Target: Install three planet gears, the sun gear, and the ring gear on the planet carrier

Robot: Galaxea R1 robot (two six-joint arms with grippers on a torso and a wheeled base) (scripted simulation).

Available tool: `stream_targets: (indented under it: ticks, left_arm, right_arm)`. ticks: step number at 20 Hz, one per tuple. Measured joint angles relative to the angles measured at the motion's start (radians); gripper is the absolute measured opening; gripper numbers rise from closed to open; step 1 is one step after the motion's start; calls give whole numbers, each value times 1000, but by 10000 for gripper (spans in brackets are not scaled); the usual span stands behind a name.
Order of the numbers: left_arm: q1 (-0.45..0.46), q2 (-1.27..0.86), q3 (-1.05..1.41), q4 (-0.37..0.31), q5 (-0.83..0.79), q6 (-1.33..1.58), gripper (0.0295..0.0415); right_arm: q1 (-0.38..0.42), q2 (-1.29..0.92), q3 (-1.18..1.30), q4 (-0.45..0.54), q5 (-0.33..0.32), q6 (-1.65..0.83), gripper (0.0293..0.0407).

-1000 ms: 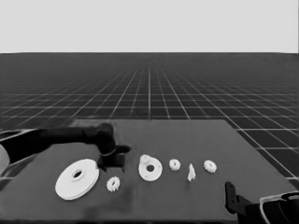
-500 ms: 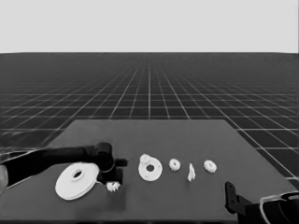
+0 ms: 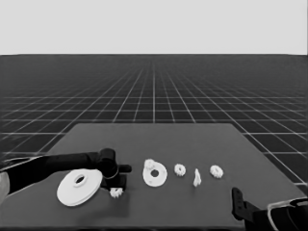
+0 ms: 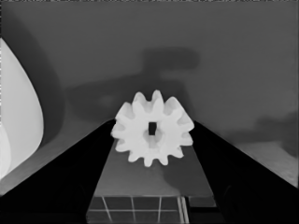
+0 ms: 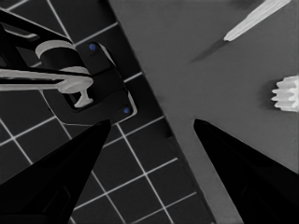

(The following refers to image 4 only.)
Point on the white toothed gear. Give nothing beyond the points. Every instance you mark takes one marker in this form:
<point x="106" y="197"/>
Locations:
<point x="135" y="141"/>

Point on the large thick white disc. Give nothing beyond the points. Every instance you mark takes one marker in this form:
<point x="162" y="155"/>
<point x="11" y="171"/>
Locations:
<point x="18" y="118"/>

